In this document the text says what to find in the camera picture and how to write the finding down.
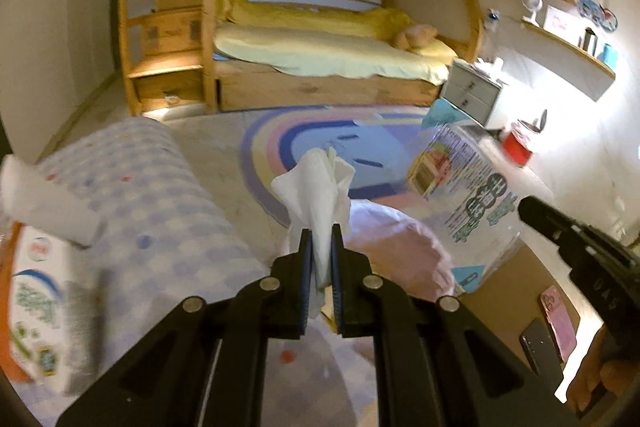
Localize wooden bunk bed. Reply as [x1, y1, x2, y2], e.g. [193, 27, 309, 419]
[117, 0, 486, 118]

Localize grey nightstand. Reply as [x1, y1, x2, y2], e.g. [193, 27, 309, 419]
[442, 59, 507, 126]

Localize pale yellow bed sheet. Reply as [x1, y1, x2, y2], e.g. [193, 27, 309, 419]
[212, 22, 459, 86]

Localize pastel oval rug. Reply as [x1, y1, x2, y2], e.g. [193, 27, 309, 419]
[240, 106, 453, 228]

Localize round wall decorations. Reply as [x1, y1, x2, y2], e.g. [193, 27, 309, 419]
[576, 0, 619, 31]

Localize orange white tissue pack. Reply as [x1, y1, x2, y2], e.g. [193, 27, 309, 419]
[0, 221, 103, 397]

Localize dark phone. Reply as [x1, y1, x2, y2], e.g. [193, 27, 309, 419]
[519, 318, 565, 397]

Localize white pink box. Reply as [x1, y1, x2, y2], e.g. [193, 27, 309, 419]
[542, 5, 582, 38]

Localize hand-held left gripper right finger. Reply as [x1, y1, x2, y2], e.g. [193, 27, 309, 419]
[330, 224, 583, 427]

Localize phone with pink case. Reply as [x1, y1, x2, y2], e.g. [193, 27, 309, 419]
[539, 284, 582, 364]

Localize yellow quilt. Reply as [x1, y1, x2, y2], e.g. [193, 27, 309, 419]
[216, 0, 417, 42]

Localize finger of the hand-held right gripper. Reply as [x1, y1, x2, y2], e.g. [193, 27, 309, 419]
[518, 196, 633, 269]

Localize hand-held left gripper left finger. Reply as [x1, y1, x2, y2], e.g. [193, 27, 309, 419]
[55, 229, 314, 427]

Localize dark metal bottle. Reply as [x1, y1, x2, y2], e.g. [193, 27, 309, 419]
[580, 27, 599, 56]

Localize bin with pink liner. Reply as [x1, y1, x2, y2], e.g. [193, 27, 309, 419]
[344, 198, 457, 305]

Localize wooden bunk bed stairs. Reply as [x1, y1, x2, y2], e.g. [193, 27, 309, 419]
[118, 0, 221, 118]

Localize tissue box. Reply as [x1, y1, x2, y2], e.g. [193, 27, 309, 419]
[472, 56, 507, 78]

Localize person's right hand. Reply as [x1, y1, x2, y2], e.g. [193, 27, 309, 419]
[566, 326, 632, 414]

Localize pink plush toy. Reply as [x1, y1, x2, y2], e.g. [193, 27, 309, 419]
[391, 24, 439, 54]

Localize white tissue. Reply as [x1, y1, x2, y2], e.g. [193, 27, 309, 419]
[270, 146, 357, 320]
[0, 153, 107, 249]

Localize small white fan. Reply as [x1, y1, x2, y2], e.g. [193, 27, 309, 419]
[522, 0, 544, 26]

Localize red bin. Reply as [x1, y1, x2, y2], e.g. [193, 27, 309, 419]
[501, 109, 549, 168]

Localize clear printed plastic bag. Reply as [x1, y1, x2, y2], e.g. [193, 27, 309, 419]
[406, 98, 525, 297]

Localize checkered padded seat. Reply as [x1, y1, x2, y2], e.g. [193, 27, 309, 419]
[10, 119, 378, 427]

